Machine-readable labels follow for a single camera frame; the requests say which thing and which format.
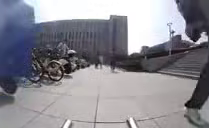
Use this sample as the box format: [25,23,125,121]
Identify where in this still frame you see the person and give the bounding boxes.
[94,51,104,70]
[109,53,118,72]
[174,0,209,127]
[0,0,40,96]
[56,39,70,58]

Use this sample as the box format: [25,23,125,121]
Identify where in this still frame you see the grey paved slab path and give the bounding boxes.
[0,64,209,128]

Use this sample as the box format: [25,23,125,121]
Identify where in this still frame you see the large grey building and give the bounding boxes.
[34,14,129,64]

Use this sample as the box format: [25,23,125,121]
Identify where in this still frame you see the row of parked bicycles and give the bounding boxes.
[23,46,90,88]

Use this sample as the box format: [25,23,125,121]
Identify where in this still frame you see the robot's own part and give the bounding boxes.
[126,116,139,128]
[61,118,73,128]

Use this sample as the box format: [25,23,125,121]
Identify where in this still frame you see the low building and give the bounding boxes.
[140,34,196,56]

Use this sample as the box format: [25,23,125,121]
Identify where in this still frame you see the lamp pole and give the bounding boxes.
[166,22,176,56]

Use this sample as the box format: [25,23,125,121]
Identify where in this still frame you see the grey stone stairs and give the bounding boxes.
[157,47,209,80]

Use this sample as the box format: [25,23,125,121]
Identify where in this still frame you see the grey stone wall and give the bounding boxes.
[141,52,190,73]

